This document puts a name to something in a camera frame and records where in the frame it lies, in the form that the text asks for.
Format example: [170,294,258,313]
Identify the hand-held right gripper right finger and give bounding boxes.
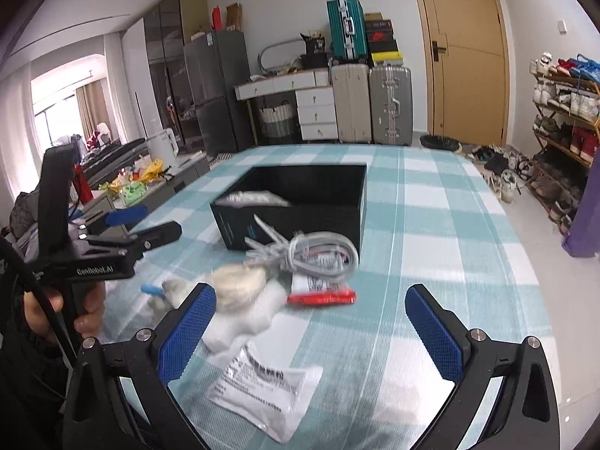
[404,284,561,450]

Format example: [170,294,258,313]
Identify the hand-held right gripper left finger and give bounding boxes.
[63,282,217,450]

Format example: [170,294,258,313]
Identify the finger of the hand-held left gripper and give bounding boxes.
[70,205,149,235]
[87,221,183,263]

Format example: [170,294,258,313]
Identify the white sock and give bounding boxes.
[162,278,289,355]

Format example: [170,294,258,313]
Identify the white printed plastic packet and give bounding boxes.
[205,343,324,445]

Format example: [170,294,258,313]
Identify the red and white packet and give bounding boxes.
[286,255,357,307]

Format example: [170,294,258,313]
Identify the white cable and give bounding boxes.
[244,214,361,275]

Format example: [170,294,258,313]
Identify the black cardboard box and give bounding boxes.
[209,163,367,268]

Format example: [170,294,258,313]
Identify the person's left forearm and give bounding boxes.
[0,267,76,450]

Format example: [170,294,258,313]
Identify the person's left hand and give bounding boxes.
[23,283,106,343]

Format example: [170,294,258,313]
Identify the dark jacket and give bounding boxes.
[8,190,44,241]

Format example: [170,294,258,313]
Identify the yellow plastic bag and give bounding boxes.
[138,159,165,183]

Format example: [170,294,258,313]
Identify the black sofa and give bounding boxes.
[81,138,149,185]

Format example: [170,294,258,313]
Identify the hanging clothes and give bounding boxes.
[51,121,114,152]

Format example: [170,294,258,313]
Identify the grey low cabinet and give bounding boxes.
[93,152,212,226]

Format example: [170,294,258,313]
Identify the white electric kettle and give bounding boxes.
[145,128,182,170]

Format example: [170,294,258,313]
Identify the teal checked tablecloth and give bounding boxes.
[100,144,570,450]

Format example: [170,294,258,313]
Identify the brown curtain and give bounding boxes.
[75,81,109,138]

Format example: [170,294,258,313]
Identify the white curtain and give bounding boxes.
[102,33,126,147]

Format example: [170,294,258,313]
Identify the white wardrobe panel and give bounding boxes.
[122,18,163,140]

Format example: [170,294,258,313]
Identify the grey refrigerator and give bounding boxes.
[184,30,254,158]

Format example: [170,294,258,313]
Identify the woven laundry basket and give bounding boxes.
[259,101,297,144]

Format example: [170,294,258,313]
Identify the dark glass wardrobe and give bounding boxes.
[143,0,210,152]

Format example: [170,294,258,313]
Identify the pile of loose shoes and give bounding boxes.
[462,143,536,204]

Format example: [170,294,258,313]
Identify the purple cloth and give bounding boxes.
[561,147,600,258]

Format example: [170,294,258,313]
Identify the black trash bin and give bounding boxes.
[419,134,463,152]

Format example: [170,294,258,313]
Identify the white desk with drawers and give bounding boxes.
[234,69,339,143]

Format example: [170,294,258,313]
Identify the silver suitcase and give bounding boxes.
[368,66,414,146]

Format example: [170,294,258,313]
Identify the beige suitcase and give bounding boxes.
[331,62,371,144]

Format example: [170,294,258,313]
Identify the black bag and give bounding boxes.
[300,31,330,69]

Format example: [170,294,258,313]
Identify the rows of shelved shoes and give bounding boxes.
[529,52,600,237]

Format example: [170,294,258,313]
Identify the wooden door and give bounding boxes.
[408,0,511,149]

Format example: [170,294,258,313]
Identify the teal suitcase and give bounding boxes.
[327,0,366,62]

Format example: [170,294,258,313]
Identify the black and red shoe box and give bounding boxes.
[364,19,395,41]

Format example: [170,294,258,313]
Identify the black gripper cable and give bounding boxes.
[0,237,78,366]

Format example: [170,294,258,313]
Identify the oval metal frame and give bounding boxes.
[257,37,306,74]

